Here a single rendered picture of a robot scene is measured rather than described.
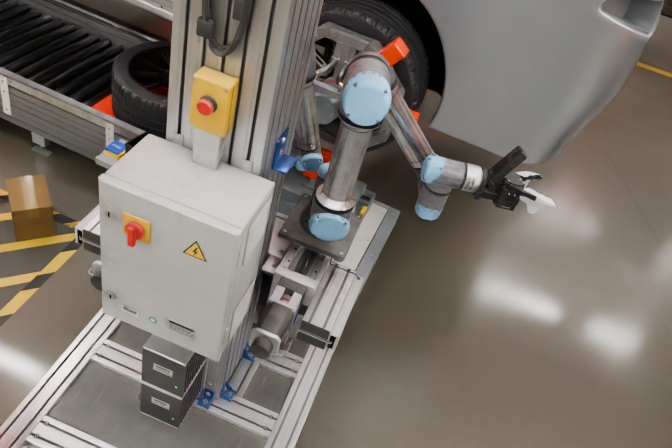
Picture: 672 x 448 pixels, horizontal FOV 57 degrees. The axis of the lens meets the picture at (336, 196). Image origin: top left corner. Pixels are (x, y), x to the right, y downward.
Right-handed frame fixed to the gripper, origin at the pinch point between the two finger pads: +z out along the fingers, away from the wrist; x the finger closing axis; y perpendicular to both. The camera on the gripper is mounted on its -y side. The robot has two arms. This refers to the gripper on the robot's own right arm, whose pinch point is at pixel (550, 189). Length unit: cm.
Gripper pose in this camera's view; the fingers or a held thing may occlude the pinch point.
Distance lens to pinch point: 177.5
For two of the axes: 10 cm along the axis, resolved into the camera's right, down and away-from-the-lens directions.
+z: 9.7, 2.2, 0.9
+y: -2.3, 8.2, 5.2
